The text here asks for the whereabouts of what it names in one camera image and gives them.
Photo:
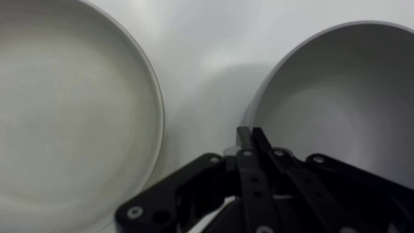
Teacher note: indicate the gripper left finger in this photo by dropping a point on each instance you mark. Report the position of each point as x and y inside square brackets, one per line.
[249, 181]

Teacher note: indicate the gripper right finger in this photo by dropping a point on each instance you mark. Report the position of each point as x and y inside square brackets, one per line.
[323, 191]

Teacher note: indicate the grey bowl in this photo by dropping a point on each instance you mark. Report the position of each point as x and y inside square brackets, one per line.
[343, 97]

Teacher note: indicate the white bowl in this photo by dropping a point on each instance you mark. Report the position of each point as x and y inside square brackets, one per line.
[74, 119]

